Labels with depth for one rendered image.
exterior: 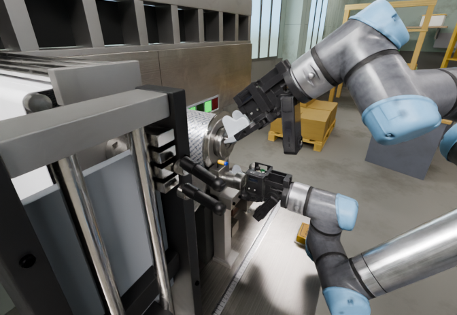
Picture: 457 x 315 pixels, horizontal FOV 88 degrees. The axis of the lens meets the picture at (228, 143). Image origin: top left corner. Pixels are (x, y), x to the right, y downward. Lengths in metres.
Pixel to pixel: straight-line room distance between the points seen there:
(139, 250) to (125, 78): 0.20
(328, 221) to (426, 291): 1.61
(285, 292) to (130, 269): 0.48
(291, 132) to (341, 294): 0.32
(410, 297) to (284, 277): 1.43
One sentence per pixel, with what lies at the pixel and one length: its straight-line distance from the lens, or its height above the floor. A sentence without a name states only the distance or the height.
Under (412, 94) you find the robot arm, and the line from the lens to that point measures 0.36.
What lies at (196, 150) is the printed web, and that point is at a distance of 0.54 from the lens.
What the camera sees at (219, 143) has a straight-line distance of 0.53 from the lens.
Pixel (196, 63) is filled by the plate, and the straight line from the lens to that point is 1.02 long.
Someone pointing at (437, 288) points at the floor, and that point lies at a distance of 2.23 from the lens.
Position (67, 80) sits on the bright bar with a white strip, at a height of 1.45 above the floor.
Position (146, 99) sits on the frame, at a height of 1.44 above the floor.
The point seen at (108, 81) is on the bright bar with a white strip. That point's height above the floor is 1.44.
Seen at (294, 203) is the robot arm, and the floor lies 1.12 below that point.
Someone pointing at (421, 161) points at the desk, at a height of 0.21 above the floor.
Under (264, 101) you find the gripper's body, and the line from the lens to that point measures 0.44.
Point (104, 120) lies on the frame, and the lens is 0.19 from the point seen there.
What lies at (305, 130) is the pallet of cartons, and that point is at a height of 0.27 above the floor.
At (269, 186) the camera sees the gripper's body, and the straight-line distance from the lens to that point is 0.63.
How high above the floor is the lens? 1.49
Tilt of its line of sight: 25 degrees down
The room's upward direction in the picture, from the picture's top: straight up
